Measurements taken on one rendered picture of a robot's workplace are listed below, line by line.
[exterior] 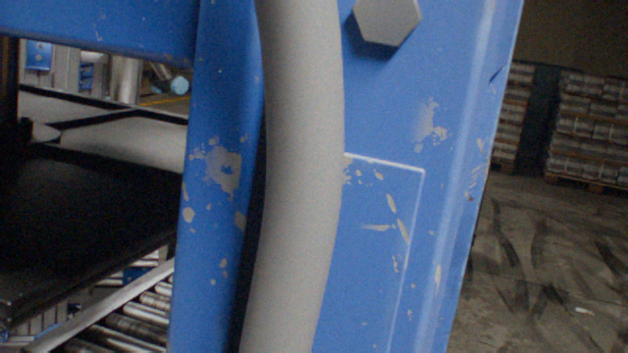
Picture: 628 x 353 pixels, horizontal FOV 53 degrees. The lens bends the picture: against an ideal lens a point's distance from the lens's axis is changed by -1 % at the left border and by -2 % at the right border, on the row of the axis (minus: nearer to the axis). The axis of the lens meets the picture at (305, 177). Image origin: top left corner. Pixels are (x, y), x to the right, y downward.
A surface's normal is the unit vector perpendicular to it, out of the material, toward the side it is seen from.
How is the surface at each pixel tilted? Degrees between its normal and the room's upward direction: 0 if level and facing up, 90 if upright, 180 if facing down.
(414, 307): 90
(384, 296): 90
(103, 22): 90
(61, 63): 90
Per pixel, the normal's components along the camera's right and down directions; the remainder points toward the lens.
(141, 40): -0.32, 0.19
